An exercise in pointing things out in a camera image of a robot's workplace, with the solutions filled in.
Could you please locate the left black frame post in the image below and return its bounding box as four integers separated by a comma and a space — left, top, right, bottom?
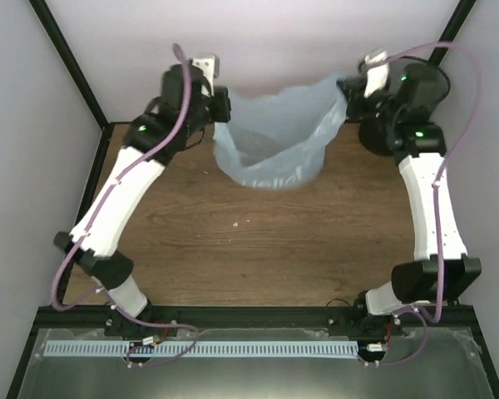
28, 0, 109, 129

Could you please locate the light blue plastic trash bag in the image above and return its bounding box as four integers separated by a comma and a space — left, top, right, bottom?
214, 75, 347, 190

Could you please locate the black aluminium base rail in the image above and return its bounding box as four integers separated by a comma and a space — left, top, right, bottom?
35, 303, 476, 338

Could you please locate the black mesh trash bin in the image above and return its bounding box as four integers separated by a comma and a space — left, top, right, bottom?
358, 118, 403, 157

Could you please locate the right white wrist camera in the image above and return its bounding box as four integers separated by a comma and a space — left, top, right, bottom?
358, 49, 389, 99

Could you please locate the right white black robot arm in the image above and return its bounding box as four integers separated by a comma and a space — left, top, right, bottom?
337, 60, 482, 335

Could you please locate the light blue slotted cable duct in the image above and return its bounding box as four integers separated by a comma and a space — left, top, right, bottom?
43, 340, 358, 358

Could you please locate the right black frame post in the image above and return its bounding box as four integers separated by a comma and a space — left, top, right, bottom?
427, 0, 477, 67

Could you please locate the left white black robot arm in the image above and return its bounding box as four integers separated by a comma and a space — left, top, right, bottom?
54, 56, 231, 336

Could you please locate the black frame post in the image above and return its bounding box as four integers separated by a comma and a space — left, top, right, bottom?
427, 0, 477, 67
28, 0, 109, 129

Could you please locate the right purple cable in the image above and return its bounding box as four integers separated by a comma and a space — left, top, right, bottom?
378, 41, 482, 367

